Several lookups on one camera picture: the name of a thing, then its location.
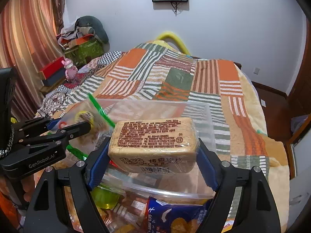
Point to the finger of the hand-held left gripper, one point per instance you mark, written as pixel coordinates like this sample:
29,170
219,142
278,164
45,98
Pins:
75,129
54,124

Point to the yellow hoop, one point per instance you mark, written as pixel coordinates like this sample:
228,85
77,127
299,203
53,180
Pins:
170,33

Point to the checkered patchwork quilt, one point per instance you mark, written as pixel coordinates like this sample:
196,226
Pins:
107,58

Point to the pile of clothes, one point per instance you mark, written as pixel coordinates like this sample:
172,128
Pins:
70,32

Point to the yellow snack packet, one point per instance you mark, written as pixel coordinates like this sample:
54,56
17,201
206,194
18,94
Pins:
229,227

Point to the pink toy figure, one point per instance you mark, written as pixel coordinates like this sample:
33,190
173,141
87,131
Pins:
70,71

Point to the wooden door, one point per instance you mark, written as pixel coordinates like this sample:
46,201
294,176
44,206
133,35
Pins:
301,60

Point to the dark grey box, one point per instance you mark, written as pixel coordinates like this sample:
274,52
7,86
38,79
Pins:
54,79

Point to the striped orange curtain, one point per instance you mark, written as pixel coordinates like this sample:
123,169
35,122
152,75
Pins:
24,34

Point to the brown striped snack packet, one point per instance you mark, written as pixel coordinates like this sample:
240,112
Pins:
128,207

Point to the orange snack packet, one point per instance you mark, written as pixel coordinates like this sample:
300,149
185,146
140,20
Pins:
7,213

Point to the wall socket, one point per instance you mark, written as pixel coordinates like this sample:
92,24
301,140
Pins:
256,70

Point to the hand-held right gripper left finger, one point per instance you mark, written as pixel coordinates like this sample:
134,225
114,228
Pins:
97,167

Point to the blue chips bag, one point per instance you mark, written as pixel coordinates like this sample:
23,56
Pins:
170,216

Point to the white sliding wardrobe door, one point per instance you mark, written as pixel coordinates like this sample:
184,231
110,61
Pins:
302,174

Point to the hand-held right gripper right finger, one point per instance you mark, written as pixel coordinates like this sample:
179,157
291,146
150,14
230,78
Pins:
206,167

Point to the green jelly cup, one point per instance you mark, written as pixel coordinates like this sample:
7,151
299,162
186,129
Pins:
104,196

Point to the person's left hand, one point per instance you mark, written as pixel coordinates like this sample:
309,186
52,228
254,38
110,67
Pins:
28,187

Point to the striped patchwork blanket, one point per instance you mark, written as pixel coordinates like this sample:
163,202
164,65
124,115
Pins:
177,77

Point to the red box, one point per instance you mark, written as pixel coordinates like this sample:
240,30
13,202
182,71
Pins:
52,66

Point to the clear plastic bin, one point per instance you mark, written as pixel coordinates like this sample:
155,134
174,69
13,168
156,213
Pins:
170,109

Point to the patterned cloth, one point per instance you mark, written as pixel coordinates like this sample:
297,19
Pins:
55,102

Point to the sliced bread packet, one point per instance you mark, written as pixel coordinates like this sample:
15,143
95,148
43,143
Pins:
150,136

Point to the green cardboard box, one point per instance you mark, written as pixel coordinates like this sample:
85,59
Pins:
85,51

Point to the clear zip bag green seal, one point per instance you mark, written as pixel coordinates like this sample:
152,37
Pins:
98,136

